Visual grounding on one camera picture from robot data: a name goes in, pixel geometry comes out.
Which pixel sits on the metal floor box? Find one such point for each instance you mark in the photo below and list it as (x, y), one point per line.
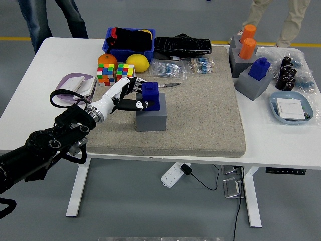
(232, 188)
(229, 169)

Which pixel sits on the clear bag of mixed resistors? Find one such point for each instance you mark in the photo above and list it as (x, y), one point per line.
(200, 65)

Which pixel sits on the white switch panel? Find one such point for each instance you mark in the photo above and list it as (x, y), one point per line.
(71, 84)
(87, 88)
(291, 109)

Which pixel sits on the red item in bin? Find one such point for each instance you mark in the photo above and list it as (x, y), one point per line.
(114, 32)

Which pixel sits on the blue seal with knob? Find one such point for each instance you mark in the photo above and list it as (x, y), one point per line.
(259, 69)
(151, 93)

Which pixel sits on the orange cylinder seal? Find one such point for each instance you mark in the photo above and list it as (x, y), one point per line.
(249, 31)
(247, 49)

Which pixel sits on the clear plastic bag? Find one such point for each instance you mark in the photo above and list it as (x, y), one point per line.
(316, 110)

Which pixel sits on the yellow lemon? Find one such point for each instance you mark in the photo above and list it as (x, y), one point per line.
(138, 62)

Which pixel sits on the grey-brown mat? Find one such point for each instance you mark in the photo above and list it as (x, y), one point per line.
(200, 113)

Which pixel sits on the black table control panel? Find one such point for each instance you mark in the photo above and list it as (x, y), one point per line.
(286, 171)

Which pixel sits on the light blue tray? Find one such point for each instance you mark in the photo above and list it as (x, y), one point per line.
(274, 105)

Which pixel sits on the person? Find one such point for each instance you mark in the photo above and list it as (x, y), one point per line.
(32, 20)
(291, 22)

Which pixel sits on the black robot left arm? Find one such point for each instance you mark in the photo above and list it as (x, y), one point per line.
(37, 148)

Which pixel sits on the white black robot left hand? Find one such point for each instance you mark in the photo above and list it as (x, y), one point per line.
(109, 100)

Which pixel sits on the white power strip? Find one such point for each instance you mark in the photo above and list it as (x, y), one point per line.
(170, 175)

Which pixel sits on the purple tray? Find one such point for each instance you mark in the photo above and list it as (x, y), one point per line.
(72, 74)

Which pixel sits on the yellow item in bin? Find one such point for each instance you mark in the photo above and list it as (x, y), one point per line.
(146, 31)

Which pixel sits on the orange fruit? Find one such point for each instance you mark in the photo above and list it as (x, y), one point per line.
(107, 60)

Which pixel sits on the clear bag of blue resistors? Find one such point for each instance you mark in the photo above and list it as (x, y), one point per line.
(168, 70)

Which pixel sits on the black cloth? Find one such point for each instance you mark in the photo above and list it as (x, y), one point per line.
(133, 40)

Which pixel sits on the multicolour puzzle cube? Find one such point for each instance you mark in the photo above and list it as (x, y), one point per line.
(125, 72)
(105, 74)

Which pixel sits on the small metal pliers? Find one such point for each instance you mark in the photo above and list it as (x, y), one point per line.
(171, 85)

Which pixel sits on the blue plastic bin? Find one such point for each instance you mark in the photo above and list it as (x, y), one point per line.
(130, 53)

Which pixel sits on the grey seal holder block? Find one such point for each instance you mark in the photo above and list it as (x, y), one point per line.
(150, 123)
(250, 88)
(235, 41)
(237, 64)

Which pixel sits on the white table leg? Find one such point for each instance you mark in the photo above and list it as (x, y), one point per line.
(77, 188)
(252, 200)

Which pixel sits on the black plug adapter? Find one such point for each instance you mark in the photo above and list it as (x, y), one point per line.
(186, 169)

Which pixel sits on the small black green component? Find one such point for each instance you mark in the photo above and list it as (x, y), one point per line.
(307, 115)

